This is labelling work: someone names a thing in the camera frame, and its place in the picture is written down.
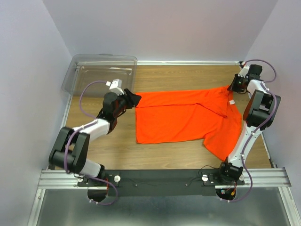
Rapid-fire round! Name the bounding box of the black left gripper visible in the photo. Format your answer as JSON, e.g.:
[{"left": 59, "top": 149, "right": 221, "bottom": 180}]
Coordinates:
[{"left": 114, "top": 89, "right": 142, "bottom": 117}]

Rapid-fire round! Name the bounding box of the orange t shirt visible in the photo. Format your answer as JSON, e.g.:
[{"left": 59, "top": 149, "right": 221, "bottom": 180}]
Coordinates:
[{"left": 135, "top": 86, "right": 242, "bottom": 161}]

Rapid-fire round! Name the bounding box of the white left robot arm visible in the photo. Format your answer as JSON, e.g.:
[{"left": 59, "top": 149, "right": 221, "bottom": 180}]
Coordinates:
[{"left": 48, "top": 89, "right": 142, "bottom": 186}]

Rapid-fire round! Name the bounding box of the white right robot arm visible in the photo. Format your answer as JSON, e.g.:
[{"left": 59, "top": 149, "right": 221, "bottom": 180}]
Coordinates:
[{"left": 216, "top": 62, "right": 281, "bottom": 185}]

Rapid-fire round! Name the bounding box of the clear plastic bin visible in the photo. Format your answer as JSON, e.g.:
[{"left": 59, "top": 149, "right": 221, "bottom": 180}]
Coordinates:
[{"left": 62, "top": 54, "right": 137, "bottom": 96}]

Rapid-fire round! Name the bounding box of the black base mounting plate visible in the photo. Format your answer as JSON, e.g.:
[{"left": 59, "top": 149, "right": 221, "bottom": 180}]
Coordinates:
[{"left": 77, "top": 168, "right": 245, "bottom": 197}]

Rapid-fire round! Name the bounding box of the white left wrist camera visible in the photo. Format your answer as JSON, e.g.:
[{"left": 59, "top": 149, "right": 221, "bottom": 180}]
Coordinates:
[{"left": 106, "top": 79, "right": 124, "bottom": 96}]

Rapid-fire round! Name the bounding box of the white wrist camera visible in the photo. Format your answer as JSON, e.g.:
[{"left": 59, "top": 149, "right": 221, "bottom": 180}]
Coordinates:
[
  {"left": 106, "top": 79, "right": 124, "bottom": 96},
  {"left": 238, "top": 61, "right": 249, "bottom": 78}
]

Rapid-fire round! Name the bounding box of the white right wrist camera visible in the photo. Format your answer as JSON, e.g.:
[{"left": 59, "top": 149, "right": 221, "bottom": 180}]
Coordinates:
[{"left": 238, "top": 61, "right": 249, "bottom": 78}]

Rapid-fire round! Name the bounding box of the aluminium frame rail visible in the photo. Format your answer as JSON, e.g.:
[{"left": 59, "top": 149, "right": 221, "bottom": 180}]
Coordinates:
[{"left": 37, "top": 168, "right": 83, "bottom": 189}]

